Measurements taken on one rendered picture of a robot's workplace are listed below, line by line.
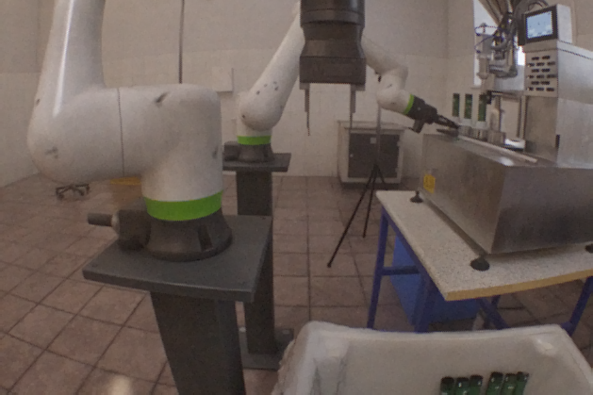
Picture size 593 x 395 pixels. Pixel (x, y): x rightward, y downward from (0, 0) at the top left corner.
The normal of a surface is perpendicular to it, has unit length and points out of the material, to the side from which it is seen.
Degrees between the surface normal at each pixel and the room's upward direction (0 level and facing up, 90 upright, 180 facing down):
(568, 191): 90
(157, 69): 90
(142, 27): 90
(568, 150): 90
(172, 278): 0
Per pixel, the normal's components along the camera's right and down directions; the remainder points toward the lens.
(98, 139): 0.55, 0.22
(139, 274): 0.01, -0.97
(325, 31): -0.04, 0.37
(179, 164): 0.32, 0.22
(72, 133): 0.55, 0.00
